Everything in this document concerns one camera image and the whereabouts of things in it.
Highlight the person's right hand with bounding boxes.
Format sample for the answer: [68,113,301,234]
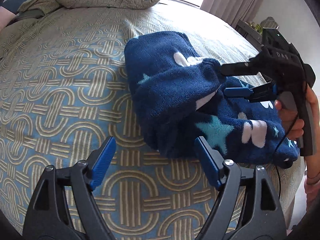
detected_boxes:
[274,84,320,156]

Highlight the navy star fleece pants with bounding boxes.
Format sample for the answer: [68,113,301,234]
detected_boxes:
[124,31,299,168]

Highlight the patterned blue bedspread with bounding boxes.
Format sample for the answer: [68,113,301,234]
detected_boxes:
[0,0,306,240]

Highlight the grey desk cabinet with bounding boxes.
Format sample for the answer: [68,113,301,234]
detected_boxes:
[235,20,262,51]

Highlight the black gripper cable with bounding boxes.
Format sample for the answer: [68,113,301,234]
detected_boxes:
[273,80,309,201]

